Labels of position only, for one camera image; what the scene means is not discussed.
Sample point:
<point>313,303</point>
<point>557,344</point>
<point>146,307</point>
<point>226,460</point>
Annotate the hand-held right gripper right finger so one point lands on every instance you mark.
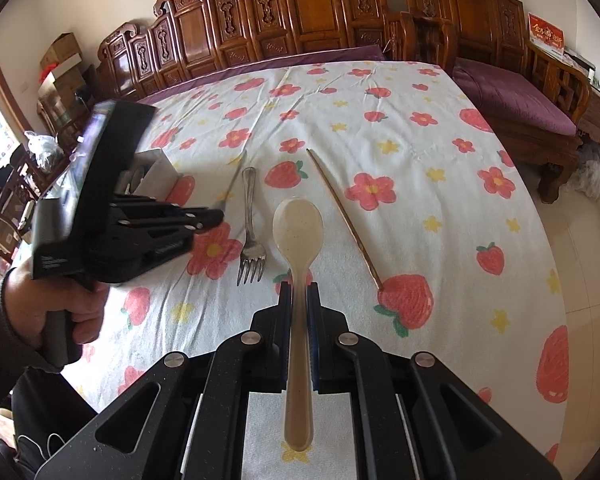
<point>316,350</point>

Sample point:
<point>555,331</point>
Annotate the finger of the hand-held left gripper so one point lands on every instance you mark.
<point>160,207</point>
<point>210,221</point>

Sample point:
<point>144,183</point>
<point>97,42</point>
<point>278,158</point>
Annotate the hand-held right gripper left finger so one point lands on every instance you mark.
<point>284,330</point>

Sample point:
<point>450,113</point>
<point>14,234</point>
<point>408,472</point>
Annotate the steel fork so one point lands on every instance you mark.
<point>250,260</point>

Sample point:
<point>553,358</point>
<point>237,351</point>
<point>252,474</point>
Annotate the brown wooden chopstick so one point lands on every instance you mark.
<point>343,212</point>

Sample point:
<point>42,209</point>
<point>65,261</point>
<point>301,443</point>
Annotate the person's left forearm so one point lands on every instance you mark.
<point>0,350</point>

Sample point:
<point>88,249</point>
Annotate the person's left hand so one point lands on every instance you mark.
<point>25,300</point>

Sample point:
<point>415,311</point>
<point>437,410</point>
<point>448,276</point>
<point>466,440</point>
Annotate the dark wooden chair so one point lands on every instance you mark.
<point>10,210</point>

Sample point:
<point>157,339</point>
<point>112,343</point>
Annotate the white plastic bag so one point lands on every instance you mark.
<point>42,150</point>

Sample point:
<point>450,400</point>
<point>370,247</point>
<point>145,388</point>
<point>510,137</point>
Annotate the person's dark trousers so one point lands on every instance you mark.
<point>45,410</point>

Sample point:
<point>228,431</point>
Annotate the floral strawberry print cloth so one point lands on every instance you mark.
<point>380,120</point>

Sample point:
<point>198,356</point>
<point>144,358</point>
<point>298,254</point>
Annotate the purple bench cushion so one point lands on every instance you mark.
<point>330,55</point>

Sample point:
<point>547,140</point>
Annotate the carved wooden bench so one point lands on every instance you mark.
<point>310,10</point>

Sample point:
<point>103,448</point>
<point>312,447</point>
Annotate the purple armchair cushion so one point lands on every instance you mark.
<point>520,100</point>

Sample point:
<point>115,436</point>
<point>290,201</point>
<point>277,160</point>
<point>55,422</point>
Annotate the grey plastic bag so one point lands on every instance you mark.
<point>590,170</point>

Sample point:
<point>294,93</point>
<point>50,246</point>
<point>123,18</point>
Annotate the carved wooden armchair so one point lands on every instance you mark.
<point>480,5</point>

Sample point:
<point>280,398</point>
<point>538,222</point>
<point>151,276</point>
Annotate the red desk calendar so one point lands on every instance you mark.
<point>545,35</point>

